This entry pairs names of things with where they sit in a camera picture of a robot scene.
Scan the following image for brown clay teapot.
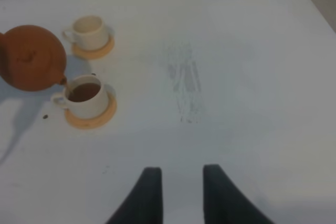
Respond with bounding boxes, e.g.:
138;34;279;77
1;25;67;91

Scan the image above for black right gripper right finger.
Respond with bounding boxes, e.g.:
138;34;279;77
203;164;272;224

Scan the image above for near white teacup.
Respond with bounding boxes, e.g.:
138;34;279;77
50;74;109;120

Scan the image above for white teacup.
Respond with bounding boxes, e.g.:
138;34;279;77
50;74;109;120
62;15;110;51

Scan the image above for far orange round coaster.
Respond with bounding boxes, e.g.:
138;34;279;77
71;36;114;60

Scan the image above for orange round coaster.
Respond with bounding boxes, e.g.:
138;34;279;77
64;92;117;130
71;36;114;60

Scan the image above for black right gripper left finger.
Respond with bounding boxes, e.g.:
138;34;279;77
107;167;162;224

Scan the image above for near orange round coaster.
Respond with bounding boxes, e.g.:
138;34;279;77
64;92;117;130

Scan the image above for far white teacup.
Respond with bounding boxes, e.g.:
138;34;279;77
62;15;110;51

